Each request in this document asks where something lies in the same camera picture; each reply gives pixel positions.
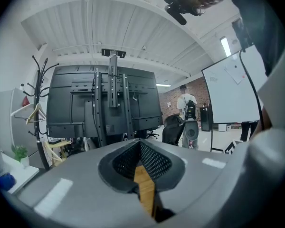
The person's black clothed body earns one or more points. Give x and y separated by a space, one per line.
263 20

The blue cloth bundle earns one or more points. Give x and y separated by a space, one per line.
6 182

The white side table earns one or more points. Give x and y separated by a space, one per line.
21 174

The red paper ornament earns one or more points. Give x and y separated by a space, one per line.
25 101

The black head-mounted camera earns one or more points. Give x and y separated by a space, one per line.
175 11

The black monitor stand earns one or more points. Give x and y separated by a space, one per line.
113 84

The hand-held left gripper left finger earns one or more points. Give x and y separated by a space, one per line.
73 198

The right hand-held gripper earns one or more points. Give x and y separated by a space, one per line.
231 149

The black office chair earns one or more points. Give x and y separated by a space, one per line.
172 129

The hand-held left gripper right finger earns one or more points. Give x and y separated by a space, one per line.
204 186

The whiteboard on black stand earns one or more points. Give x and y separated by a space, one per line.
228 98

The black coat rack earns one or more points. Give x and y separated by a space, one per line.
36 117

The green potted plant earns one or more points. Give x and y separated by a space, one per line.
20 152

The grey office chair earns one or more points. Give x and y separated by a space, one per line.
192 132

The white paper sheet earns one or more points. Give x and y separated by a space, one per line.
235 72

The ceiling light panel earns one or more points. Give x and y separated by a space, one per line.
225 46

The black tall speaker box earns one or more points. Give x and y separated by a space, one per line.
206 119

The wooden coat hanger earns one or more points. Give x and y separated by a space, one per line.
32 114

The yellow wooden stool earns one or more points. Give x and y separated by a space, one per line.
54 148

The large black monitor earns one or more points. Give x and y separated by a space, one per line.
61 98

